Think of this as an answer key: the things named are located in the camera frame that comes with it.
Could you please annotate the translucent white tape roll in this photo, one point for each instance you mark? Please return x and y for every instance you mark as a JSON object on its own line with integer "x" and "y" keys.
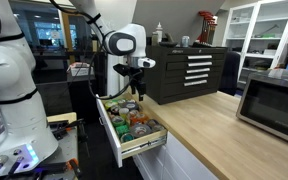
{"x": 159, "y": 128}

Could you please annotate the wooden drawer white front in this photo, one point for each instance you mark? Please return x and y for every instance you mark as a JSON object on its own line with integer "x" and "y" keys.
{"x": 112, "y": 143}

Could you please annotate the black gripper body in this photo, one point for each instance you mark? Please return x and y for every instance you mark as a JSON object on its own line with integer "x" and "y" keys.
{"x": 136, "y": 76}

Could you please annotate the large gray duct tape roll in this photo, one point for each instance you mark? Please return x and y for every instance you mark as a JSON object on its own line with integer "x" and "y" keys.
{"x": 140, "y": 135}

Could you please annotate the black orange clamp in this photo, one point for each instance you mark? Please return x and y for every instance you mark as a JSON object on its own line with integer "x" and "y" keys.
{"x": 73, "y": 165}

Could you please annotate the black steel microwave oven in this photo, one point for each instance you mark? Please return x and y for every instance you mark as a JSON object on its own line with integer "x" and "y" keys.
{"x": 270, "y": 106}

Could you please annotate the green plaid tape box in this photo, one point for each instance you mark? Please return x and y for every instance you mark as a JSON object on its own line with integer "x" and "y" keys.
{"x": 122, "y": 130}

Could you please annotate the black metal tool chest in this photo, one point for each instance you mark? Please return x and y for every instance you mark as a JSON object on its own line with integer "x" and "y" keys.
{"x": 170, "y": 83}

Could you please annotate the red white tape roll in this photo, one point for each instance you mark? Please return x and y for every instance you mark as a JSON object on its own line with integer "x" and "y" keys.
{"x": 114, "y": 110}

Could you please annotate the white squeeze bottle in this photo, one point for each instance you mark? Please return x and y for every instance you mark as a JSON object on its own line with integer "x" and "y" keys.
{"x": 159, "y": 33}

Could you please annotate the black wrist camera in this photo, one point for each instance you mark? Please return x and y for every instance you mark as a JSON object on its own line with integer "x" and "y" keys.
{"x": 121, "y": 70}

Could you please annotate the black bar clamp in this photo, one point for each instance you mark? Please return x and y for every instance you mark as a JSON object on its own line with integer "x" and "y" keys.
{"x": 65, "y": 128}

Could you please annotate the white shelving unit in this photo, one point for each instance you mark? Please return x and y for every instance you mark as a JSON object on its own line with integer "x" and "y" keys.
{"x": 260, "y": 55}

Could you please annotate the gray tape roll teal core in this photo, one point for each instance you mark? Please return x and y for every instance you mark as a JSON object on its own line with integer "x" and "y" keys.
{"x": 127, "y": 140}

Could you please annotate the black shallow dish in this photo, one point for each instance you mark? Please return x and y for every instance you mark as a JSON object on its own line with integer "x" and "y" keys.
{"x": 168, "y": 44}

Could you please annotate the metal can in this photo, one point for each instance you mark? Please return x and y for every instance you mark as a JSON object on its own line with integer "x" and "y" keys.
{"x": 185, "y": 41}

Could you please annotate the dark gray tape roll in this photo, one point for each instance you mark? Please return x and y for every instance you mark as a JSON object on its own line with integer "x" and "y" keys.
{"x": 131, "y": 106}

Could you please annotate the dark fabric chair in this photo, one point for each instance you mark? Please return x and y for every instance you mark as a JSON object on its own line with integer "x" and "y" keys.
{"x": 230, "y": 73}

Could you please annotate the orange tape roll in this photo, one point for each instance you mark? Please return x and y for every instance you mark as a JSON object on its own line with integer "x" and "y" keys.
{"x": 141, "y": 119}

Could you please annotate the yellow green tape roll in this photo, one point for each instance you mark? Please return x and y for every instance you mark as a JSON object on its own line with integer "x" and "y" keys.
{"x": 110, "y": 105}

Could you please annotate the white box red print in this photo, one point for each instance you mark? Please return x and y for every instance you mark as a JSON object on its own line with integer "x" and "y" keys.
{"x": 80, "y": 70}

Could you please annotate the white cabinet wooden countertop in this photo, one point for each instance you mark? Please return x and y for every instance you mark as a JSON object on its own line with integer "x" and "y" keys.
{"x": 177, "y": 163}

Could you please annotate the robot mounting table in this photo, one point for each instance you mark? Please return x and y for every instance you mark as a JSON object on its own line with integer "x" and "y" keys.
{"x": 64, "y": 146}

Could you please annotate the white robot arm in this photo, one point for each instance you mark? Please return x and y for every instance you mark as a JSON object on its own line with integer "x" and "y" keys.
{"x": 14, "y": 83}

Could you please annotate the cream tape roll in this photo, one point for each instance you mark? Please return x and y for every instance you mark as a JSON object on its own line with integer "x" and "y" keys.
{"x": 124, "y": 114}

